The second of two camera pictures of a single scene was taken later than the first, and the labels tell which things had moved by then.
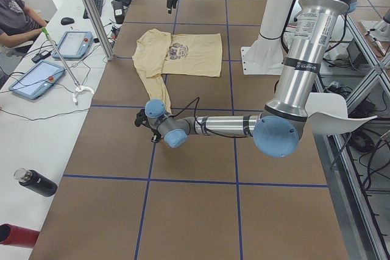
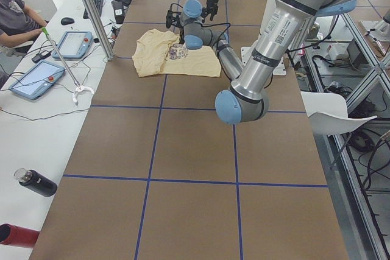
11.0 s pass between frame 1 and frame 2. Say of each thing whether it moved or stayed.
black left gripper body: moved
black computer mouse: stayed
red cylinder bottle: stayed
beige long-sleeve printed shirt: moved
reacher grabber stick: stayed
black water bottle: stayed
